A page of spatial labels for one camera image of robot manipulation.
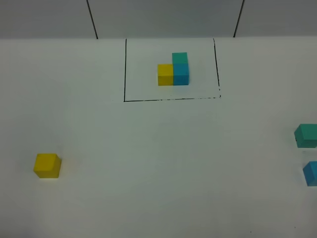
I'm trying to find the yellow template cube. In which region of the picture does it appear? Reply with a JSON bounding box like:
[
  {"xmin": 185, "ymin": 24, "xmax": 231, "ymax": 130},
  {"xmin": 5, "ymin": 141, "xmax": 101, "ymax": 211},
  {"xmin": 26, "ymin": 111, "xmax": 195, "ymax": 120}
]
[{"xmin": 158, "ymin": 64, "xmax": 174, "ymax": 86}]

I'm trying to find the green template cube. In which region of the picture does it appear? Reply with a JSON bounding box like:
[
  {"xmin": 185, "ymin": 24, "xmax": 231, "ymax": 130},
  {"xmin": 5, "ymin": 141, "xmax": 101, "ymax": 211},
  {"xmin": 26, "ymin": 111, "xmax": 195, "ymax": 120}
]
[{"xmin": 172, "ymin": 52, "xmax": 188, "ymax": 64}]

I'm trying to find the blue template cube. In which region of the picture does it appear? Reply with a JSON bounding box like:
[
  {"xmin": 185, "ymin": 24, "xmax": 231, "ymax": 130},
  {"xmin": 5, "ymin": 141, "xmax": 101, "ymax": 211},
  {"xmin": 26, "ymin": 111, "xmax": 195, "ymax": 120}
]
[{"xmin": 173, "ymin": 63, "xmax": 189, "ymax": 86}]

